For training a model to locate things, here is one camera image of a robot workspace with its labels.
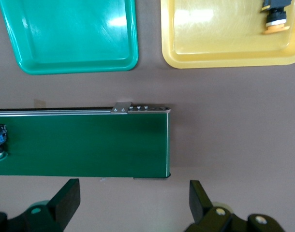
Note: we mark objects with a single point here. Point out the yellow plastic tray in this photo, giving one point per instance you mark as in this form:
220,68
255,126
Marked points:
222,36

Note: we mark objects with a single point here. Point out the green plastic tray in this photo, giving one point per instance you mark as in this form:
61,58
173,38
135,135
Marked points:
72,31

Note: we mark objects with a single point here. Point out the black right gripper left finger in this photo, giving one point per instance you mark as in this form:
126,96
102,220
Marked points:
70,198

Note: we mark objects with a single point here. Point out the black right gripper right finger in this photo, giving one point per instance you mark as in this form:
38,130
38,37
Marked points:
198,200

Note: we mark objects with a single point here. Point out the green conveyor belt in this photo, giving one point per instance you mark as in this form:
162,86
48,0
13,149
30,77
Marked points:
89,145

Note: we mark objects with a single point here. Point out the yellow push button switch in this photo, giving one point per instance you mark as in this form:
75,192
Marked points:
275,17

